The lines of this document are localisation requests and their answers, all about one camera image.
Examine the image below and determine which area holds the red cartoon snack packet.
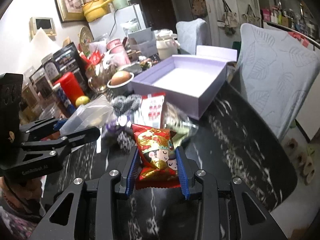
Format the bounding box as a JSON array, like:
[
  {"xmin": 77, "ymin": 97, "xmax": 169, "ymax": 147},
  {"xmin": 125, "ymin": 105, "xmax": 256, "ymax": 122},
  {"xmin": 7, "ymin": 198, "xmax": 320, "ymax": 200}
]
[{"xmin": 131, "ymin": 124, "xmax": 180, "ymax": 190}]

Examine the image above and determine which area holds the purple silver snack pouch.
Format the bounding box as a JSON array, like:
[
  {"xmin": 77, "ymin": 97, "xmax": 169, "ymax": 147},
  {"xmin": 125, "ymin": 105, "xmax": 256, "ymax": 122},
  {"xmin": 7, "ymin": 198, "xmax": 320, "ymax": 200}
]
[{"xmin": 101, "ymin": 116, "xmax": 133, "ymax": 139}]

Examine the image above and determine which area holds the red white snack bag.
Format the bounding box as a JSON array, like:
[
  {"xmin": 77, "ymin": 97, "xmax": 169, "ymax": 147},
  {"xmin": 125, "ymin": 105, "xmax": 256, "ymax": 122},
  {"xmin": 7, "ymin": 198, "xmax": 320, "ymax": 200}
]
[{"xmin": 140, "ymin": 92, "xmax": 165, "ymax": 128}]

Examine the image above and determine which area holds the black white checkered scrunchie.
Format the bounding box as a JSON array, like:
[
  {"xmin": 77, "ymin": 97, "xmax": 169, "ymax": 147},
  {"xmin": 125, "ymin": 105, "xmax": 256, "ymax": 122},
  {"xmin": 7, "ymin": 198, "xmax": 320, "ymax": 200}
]
[{"xmin": 117, "ymin": 130, "xmax": 136, "ymax": 153}]

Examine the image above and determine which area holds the blue white tube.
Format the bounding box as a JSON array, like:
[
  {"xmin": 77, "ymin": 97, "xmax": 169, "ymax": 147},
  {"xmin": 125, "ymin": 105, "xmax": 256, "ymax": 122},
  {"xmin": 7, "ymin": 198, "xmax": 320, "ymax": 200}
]
[{"xmin": 53, "ymin": 83, "xmax": 76, "ymax": 115}]

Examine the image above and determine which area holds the clear plastic bag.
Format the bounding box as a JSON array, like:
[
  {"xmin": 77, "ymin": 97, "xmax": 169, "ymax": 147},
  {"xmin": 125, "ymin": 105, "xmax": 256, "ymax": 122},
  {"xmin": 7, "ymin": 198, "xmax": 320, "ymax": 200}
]
[{"xmin": 60, "ymin": 95, "xmax": 116, "ymax": 135}]

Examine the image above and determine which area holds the yellow lemon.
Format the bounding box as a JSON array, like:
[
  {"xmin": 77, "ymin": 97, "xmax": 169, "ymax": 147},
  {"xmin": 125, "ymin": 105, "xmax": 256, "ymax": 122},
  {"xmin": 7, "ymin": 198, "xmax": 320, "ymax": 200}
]
[{"xmin": 75, "ymin": 96, "xmax": 91, "ymax": 108}]

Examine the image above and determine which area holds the red cylinder can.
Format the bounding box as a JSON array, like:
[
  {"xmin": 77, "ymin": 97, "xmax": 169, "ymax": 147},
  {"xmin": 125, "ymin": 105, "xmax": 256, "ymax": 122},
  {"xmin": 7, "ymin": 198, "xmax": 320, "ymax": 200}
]
[{"xmin": 53, "ymin": 72, "xmax": 85, "ymax": 108}]

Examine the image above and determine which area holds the glass jar dark lid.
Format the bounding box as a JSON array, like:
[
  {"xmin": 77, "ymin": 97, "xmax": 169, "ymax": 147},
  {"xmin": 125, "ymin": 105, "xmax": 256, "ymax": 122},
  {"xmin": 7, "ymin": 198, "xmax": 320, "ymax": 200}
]
[{"xmin": 41, "ymin": 54, "xmax": 61, "ymax": 83}]

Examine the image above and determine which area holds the grey checkered fabric scrunchie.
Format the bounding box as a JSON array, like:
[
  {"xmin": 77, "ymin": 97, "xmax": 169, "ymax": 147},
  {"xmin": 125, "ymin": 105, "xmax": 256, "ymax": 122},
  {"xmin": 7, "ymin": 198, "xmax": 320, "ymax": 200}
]
[{"xmin": 111, "ymin": 94, "xmax": 142, "ymax": 117}]

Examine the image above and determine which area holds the black coffee bag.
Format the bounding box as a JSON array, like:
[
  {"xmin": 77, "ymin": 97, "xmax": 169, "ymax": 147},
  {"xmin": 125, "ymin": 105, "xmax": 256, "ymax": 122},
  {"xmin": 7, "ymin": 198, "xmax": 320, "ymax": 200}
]
[{"xmin": 53, "ymin": 42, "xmax": 87, "ymax": 81}]

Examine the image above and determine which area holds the bowl with brown egg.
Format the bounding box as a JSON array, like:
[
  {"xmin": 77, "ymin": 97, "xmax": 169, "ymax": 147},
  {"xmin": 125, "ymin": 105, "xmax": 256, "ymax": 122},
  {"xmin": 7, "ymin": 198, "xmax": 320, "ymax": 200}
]
[{"xmin": 107, "ymin": 70, "xmax": 135, "ymax": 96}]

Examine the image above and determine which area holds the pink cup stack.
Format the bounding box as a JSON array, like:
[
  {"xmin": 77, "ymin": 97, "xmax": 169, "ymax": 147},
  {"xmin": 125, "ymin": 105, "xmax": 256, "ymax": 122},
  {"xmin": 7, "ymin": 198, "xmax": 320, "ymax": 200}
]
[{"xmin": 106, "ymin": 38, "xmax": 131, "ymax": 67}]

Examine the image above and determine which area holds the woven round fan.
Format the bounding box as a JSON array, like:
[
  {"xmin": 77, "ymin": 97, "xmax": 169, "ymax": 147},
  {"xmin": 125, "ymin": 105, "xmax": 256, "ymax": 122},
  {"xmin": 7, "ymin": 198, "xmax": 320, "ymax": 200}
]
[{"xmin": 79, "ymin": 26, "xmax": 94, "ymax": 52}]

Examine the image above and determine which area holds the lavender open gift box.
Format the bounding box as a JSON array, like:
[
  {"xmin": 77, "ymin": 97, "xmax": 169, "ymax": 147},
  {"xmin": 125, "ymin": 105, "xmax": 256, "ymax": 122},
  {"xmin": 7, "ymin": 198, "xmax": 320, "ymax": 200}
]
[{"xmin": 132, "ymin": 46, "xmax": 237, "ymax": 120}]

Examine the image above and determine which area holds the grey storage box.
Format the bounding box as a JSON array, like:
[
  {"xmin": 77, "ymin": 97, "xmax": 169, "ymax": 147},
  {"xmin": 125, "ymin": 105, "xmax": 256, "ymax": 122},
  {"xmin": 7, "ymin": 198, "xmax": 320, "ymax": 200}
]
[{"xmin": 128, "ymin": 28, "xmax": 158, "ymax": 57}]

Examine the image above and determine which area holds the gold framed picture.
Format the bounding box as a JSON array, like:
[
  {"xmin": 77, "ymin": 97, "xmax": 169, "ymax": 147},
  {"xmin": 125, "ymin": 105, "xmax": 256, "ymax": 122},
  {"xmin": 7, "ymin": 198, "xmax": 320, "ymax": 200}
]
[{"xmin": 55, "ymin": 0, "xmax": 85, "ymax": 23}]

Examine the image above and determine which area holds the white mini fridge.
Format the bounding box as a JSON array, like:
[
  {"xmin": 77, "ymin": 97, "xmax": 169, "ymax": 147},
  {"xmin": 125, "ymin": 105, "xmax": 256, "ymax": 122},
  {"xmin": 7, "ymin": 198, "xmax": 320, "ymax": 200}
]
[{"xmin": 89, "ymin": 4, "xmax": 146, "ymax": 40}]

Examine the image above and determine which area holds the yellow enamel pot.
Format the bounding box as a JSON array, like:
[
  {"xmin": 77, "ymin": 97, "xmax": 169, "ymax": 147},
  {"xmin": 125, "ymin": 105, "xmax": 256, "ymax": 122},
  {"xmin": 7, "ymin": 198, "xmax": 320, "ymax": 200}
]
[{"xmin": 82, "ymin": 0, "xmax": 114, "ymax": 23}]

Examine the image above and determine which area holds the cream pig-shaped kettle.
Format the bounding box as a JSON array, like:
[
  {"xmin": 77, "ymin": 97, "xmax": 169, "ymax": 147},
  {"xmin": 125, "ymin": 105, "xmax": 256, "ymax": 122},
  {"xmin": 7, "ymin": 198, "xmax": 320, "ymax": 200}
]
[{"xmin": 154, "ymin": 29, "xmax": 180, "ymax": 60}]

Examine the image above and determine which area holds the near light blue chair cover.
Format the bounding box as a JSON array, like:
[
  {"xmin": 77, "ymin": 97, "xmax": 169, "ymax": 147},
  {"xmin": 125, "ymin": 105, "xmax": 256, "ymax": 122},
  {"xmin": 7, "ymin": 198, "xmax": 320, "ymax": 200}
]
[{"xmin": 233, "ymin": 23, "xmax": 319, "ymax": 140}]

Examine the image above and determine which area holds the light blue chair cover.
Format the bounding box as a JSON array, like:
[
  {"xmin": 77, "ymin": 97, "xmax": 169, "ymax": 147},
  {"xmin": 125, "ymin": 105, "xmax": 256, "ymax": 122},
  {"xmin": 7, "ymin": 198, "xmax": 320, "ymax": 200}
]
[
  {"xmin": 233, "ymin": 23, "xmax": 319, "ymax": 140},
  {"xmin": 176, "ymin": 18, "xmax": 209, "ymax": 55}
]

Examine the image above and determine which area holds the far light blue chair cover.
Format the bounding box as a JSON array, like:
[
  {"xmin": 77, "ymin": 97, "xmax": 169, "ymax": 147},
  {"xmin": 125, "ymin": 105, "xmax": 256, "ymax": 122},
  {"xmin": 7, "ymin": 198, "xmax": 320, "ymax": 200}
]
[{"xmin": 176, "ymin": 18, "xmax": 209, "ymax": 55}]

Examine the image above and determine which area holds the hanging tote bag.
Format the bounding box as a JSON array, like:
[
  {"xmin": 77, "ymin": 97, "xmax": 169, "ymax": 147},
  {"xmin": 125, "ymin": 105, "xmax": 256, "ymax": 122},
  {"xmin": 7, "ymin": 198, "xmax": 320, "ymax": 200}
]
[{"xmin": 217, "ymin": 0, "xmax": 239, "ymax": 36}]

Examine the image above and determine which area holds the wall intercom panel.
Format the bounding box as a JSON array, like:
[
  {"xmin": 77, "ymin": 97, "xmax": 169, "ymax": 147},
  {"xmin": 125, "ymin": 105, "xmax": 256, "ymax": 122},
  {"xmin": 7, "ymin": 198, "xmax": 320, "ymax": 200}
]
[{"xmin": 29, "ymin": 17, "xmax": 56, "ymax": 40}]

